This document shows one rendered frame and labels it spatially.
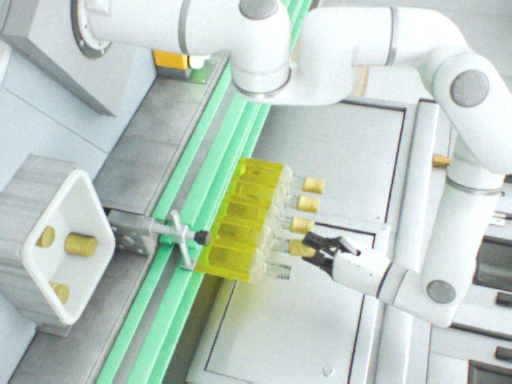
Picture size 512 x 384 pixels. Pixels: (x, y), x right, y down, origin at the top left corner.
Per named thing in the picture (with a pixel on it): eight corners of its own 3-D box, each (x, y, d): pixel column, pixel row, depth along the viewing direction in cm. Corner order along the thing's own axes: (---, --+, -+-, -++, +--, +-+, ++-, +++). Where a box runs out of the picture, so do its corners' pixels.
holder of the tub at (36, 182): (34, 332, 100) (75, 342, 98) (-37, 241, 79) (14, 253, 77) (81, 251, 110) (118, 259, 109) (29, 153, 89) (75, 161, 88)
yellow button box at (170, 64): (156, 75, 129) (187, 79, 127) (149, 47, 123) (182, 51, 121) (167, 56, 133) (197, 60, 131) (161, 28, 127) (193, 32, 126)
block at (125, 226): (115, 252, 110) (149, 260, 108) (102, 223, 102) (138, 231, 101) (123, 237, 112) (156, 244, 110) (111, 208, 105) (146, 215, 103)
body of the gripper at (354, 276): (394, 282, 114) (342, 259, 118) (401, 253, 106) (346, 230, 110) (379, 312, 110) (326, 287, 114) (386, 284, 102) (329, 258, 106)
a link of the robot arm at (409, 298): (476, 270, 95) (484, 247, 103) (413, 245, 99) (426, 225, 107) (446, 340, 102) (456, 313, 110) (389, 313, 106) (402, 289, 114)
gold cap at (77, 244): (63, 256, 101) (86, 261, 100) (63, 237, 99) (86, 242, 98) (75, 247, 104) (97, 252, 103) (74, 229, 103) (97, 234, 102)
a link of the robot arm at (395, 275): (403, 286, 113) (390, 280, 114) (410, 261, 106) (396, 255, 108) (389, 316, 109) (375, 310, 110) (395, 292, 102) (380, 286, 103)
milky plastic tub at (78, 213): (25, 319, 96) (72, 331, 94) (-35, 242, 79) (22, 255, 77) (75, 235, 106) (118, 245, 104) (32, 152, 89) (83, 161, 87)
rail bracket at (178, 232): (151, 265, 110) (212, 278, 107) (132, 211, 97) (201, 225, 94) (157, 252, 111) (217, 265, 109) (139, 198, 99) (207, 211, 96)
